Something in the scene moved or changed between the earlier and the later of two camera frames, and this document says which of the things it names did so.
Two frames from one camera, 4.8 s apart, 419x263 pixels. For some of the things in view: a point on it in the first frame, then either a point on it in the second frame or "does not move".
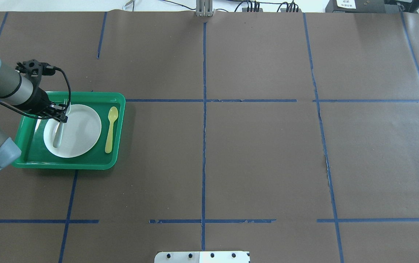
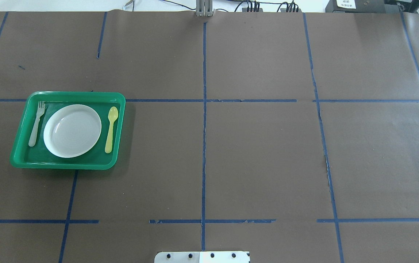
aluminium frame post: x=204 y=8 does not move
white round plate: x=81 y=131 does not move
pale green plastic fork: x=58 y=134 → x=40 y=111
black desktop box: x=356 y=6 does not move
